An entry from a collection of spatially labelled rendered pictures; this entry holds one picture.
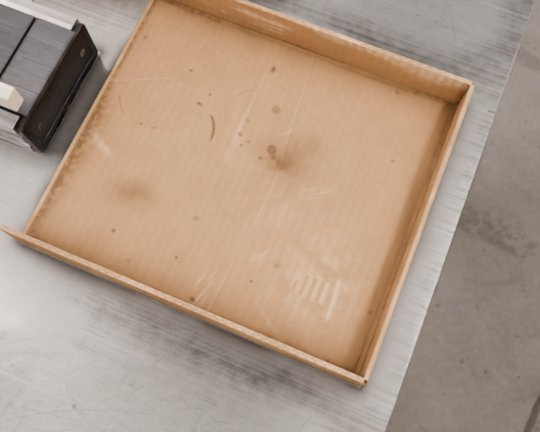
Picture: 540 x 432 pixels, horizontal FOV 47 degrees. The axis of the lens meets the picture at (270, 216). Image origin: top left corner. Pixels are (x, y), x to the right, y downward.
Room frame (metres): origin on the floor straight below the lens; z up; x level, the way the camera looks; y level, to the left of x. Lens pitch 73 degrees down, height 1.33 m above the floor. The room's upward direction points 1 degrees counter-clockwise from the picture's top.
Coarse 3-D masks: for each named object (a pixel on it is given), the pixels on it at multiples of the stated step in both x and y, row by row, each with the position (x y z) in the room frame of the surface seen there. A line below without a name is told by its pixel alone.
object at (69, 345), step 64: (64, 0) 0.36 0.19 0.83; (128, 0) 0.36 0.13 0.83; (256, 0) 0.36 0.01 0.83; (320, 0) 0.36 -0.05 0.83; (384, 0) 0.36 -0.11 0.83; (448, 0) 0.36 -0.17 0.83; (512, 0) 0.36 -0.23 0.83; (448, 64) 0.29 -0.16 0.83; (512, 64) 0.29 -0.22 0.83; (64, 128) 0.23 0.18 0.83; (0, 192) 0.18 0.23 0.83; (448, 192) 0.17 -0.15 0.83; (0, 256) 0.12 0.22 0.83; (0, 320) 0.07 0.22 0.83; (64, 320) 0.07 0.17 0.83; (128, 320) 0.07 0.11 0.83; (192, 320) 0.07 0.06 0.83; (0, 384) 0.02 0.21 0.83; (64, 384) 0.02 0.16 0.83; (128, 384) 0.02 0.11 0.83; (192, 384) 0.02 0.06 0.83; (256, 384) 0.01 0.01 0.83; (320, 384) 0.01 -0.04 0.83; (384, 384) 0.01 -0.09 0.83
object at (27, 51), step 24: (0, 24) 0.31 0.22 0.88; (24, 24) 0.31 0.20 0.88; (48, 24) 0.31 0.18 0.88; (0, 48) 0.28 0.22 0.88; (24, 48) 0.28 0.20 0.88; (48, 48) 0.28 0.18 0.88; (0, 72) 0.26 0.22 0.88; (24, 72) 0.26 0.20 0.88; (48, 72) 0.26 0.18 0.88; (24, 96) 0.24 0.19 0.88
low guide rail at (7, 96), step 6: (0, 84) 0.23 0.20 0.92; (0, 90) 0.23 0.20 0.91; (6, 90) 0.23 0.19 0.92; (12, 90) 0.23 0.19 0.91; (0, 96) 0.22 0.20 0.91; (6, 96) 0.22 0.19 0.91; (12, 96) 0.22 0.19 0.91; (18, 96) 0.23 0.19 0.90; (0, 102) 0.22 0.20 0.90; (6, 102) 0.22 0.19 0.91; (12, 102) 0.22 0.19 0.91; (18, 102) 0.22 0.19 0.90; (12, 108) 0.22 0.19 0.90; (18, 108) 0.22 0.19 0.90
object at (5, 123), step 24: (0, 0) 0.33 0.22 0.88; (24, 0) 0.33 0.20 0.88; (72, 24) 0.31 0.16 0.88; (72, 48) 0.29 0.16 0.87; (96, 48) 0.31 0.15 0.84; (72, 72) 0.28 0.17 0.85; (48, 96) 0.25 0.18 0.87; (72, 96) 0.26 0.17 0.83; (0, 120) 0.22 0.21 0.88; (24, 120) 0.22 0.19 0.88; (48, 120) 0.23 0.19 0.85; (24, 144) 0.21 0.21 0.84
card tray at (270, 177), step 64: (192, 0) 0.35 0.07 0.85; (128, 64) 0.29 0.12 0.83; (192, 64) 0.29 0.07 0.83; (256, 64) 0.29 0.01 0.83; (320, 64) 0.29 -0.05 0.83; (384, 64) 0.28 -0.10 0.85; (128, 128) 0.23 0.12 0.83; (192, 128) 0.23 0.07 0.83; (256, 128) 0.23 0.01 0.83; (320, 128) 0.23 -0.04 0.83; (384, 128) 0.23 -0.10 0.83; (448, 128) 0.23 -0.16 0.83; (64, 192) 0.17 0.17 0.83; (128, 192) 0.17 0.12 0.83; (192, 192) 0.17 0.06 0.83; (256, 192) 0.17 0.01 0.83; (320, 192) 0.17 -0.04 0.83; (384, 192) 0.17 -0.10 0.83; (64, 256) 0.11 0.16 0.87; (128, 256) 0.12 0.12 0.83; (192, 256) 0.12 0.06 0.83; (256, 256) 0.11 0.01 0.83; (320, 256) 0.11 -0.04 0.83; (384, 256) 0.11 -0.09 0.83; (256, 320) 0.06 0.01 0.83; (320, 320) 0.06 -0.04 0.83; (384, 320) 0.06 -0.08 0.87
